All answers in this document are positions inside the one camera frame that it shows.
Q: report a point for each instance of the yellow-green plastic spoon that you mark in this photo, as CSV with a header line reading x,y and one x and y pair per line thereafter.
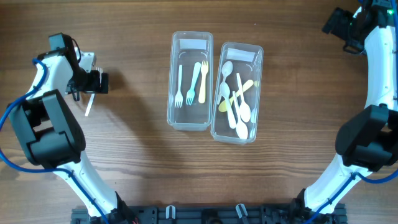
x,y
246,86

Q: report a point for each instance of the white plastic fork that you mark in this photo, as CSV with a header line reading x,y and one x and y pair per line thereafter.
x,y
92,97

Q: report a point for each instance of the right clear plastic container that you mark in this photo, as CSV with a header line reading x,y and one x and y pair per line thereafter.
x,y
247,60

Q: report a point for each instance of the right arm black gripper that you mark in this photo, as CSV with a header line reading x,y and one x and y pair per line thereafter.
x,y
344,17

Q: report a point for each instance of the cream wooden fork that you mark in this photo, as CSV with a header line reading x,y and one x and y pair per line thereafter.
x,y
204,71

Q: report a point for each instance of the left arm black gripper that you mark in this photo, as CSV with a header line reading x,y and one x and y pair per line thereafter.
x,y
94,86

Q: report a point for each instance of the clear plastic container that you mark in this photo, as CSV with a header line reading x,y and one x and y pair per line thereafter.
x,y
189,47
247,60

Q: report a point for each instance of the left clear plastic container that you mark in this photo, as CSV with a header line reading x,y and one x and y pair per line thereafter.
x,y
189,47

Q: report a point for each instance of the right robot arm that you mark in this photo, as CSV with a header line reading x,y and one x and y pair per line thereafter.
x,y
368,141

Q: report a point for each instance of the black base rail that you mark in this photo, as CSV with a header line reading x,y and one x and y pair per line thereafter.
x,y
264,214

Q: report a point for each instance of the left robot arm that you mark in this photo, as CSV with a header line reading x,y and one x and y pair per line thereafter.
x,y
50,135

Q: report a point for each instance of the white spoon thin handle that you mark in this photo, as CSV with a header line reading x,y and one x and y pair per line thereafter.
x,y
241,128

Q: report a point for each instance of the white fork rounded handle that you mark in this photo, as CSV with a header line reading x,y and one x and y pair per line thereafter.
x,y
191,91

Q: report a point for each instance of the white fork in container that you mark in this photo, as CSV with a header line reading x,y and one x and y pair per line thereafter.
x,y
179,96

